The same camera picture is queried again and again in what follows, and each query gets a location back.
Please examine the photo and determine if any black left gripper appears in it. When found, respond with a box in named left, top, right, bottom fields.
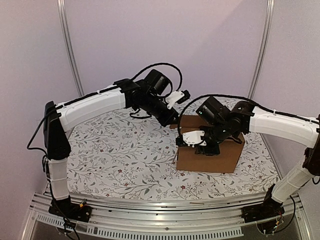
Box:
left=142, top=93, right=181, bottom=128

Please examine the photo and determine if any aluminium frame post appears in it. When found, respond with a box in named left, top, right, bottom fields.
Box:
left=247, top=0, right=275, bottom=100
left=56, top=0, right=85, bottom=97

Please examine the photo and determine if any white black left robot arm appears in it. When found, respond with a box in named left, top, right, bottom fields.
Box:
left=38, top=69, right=185, bottom=217

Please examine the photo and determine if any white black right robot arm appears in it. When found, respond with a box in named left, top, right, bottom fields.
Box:
left=196, top=94, right=320, bottom=218

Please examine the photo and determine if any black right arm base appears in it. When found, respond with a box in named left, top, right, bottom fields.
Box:
left=241, top=199, right=285, bottom=223

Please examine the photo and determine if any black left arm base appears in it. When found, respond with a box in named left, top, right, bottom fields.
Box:
left=48, top=198, right=93, bottom=223

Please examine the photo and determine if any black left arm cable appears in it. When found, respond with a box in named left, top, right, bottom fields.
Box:
left=131, top=62, right=183, bottom=92

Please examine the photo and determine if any left aluminium frame post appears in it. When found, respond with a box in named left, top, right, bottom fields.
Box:
left=56, top=0, right=85, bottom=97

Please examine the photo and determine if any floral white table mat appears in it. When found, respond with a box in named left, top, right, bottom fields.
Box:
left=52, top=109, right=279, bottom=202

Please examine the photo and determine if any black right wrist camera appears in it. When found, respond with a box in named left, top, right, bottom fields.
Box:
left=177, top=130, right=207, bottom=147

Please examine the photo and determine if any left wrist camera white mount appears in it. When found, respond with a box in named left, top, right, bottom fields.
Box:
left=164, top=90, right=191, bottom=109

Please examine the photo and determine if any aluminium front rail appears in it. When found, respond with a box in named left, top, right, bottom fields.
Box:
left=21, top=191, right=316, bottom=240

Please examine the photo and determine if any brown cardboard box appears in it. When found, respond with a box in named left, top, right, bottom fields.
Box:
left=176, top=115, right=245, bottom=173

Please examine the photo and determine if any right aluminium frame post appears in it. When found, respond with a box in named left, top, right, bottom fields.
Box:
left=247, top=0, right=275, bottom=100

